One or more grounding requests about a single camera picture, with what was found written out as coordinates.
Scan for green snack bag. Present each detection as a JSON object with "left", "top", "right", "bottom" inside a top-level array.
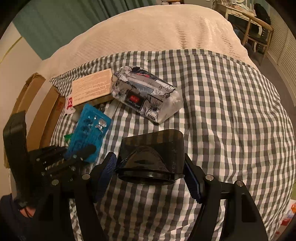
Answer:
[{"left": 64, "top": 133, "right": 73, "bottom": 146}]

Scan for blue blister pack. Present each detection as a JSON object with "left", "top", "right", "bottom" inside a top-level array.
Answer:
[{"left": 65, "top": 104, "right": 111, "bottom": 163}]

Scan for dark transparent plastic box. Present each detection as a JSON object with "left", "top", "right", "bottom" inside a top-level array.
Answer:
[{"left": 115, "top": 129, "right": 185, "bottom": 186}]

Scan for brown cardboard box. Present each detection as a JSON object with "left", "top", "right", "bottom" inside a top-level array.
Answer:
[{"left": 3, "top": 72, "right": 67, "bottom": 168}]

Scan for red white sachet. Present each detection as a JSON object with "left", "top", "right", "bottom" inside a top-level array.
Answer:
[{"left": 64, "top": 94, "right": 76, "bottom": 115}]

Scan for small kraft paper box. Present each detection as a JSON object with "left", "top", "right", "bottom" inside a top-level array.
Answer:
[{"left": 71, "top": 69, "right": 112, "bottom": 106}]

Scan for black white tissue pack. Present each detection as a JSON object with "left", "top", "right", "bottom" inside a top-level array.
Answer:
[{"left": 111, "top": 66, "right": 184, "bottom": 124}]

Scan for green curtain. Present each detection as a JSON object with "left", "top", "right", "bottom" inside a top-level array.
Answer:
[{"left": 13, "top": 0, "right": 156, "bottom": 60}]

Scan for white louvered wardrobe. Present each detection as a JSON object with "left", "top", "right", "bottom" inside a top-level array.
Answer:
[{"left": 268, "top": 6, "right": 295, "bottom": 96}]

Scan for wooden chair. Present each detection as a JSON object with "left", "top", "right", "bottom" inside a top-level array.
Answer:
[{"left": 228, "top": 13, "right": 273, "bottom": 65}]

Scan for cream bed blanket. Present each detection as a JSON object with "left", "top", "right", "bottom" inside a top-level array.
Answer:
[{"left": 37, "top": 4, "right": 255, "bottom": 80}]

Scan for cluttered desk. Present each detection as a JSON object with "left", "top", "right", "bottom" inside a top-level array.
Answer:
[{"left": 208, "top": 1, "right": 256, "bottom": 21}]

